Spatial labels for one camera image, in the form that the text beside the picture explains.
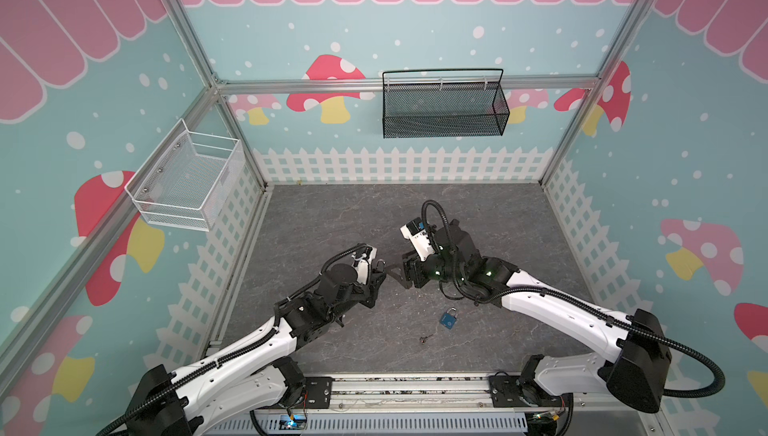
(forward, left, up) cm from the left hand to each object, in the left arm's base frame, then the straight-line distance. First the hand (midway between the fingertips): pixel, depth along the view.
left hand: (379, 278), depth 78 cm
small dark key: (-11, -12, -15) cm, 22 cm away
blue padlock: (-5, -20, -14) cm, 25 cm away
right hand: (+1, -4, +7) cm, 8 cm away
